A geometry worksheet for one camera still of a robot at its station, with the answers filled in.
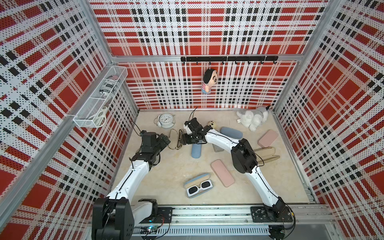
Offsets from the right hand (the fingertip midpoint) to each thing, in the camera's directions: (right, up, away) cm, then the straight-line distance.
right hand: (185, 140), depth 97 cm
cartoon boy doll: (+16, +39, -6) cm, 43 cm away
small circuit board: (-14, -39, -28) cm, 50 cm away
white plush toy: (+45, +14, +8) cm, 48 cm away
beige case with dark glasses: (-8, -1, +6) cm, 10 cm away
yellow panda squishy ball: (+19, +11, +11) cm, 24 cm away
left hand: (-10, +1, -10) cm, 14 cm away
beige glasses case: (+53, -9, -2) cm, 53 cm away
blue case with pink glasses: (+32, +5, +7) cm, 34 cm away
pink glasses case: (+23, -17, -10) cm, 30 cm away
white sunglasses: (+13, -23, -17) cm, 31 cm away
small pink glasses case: (+58, 0, +6) cm, 58 cm away
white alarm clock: (-16, +13, +12) cm, 24 cm away
